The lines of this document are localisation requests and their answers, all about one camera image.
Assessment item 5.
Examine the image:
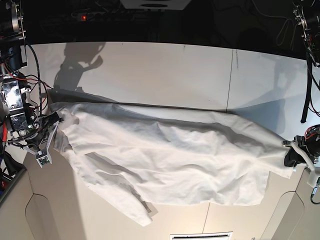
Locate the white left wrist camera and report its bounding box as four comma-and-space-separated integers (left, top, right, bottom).
307, 160, 320, 188

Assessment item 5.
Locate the white t-shirt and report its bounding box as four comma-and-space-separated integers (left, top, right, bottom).
50, 102, 293, 226

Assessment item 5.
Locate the white cable on floor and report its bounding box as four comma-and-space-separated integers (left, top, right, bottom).
259, 9, 305, 53

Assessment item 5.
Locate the black bag at left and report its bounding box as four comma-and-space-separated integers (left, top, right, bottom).
0, 151, 26, 200

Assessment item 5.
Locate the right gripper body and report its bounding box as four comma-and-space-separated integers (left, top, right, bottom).
6, 109, 48, 150

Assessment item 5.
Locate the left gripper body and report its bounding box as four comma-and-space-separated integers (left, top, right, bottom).
302, 124, 320, 158

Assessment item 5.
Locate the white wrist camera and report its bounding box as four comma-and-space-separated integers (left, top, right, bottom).
307, 160, 320, 188
35, 149, 52, 168

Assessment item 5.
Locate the power strip with red light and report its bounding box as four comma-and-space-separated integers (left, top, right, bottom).
71, 12, 104, 22

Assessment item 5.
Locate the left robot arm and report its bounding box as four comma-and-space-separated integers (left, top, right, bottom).
292, 0, 320, 164

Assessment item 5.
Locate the white device at top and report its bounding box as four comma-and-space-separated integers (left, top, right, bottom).
120, 0, 191, 11

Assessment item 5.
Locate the red handled tool at left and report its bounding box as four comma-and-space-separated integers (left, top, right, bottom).
0, 121, 8, 158

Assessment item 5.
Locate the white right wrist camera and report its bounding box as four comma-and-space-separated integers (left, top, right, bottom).
35, 149, 52, 168

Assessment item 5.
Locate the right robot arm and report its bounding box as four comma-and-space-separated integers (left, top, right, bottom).
0, 0, 61, 152

